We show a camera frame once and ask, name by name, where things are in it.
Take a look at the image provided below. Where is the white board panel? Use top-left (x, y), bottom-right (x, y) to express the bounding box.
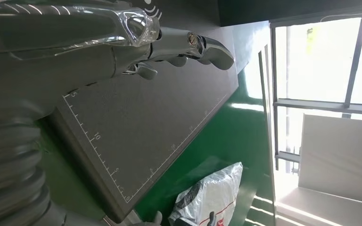
top-left (298, 113), bottom-right (362, 207)

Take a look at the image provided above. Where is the dark window frame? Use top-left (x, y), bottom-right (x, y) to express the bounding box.
top-left (269, 12), bottom-right (362, 175)

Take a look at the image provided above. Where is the grey plastic mailer package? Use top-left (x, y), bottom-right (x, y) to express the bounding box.
top-left (168, 161), bottom-right (244, 226)

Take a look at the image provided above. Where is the aluminium conveyor side rail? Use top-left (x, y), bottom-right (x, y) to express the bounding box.
top-left (257, 43), bottom-right (279, 226)

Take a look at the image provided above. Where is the green conveyor belt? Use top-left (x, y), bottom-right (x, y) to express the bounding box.
top-left (134, 70), bottom-right (277, 226)

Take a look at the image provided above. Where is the black scanner base platform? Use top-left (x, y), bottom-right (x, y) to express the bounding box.
top-left (48, 0), bottom-right (240, 224)

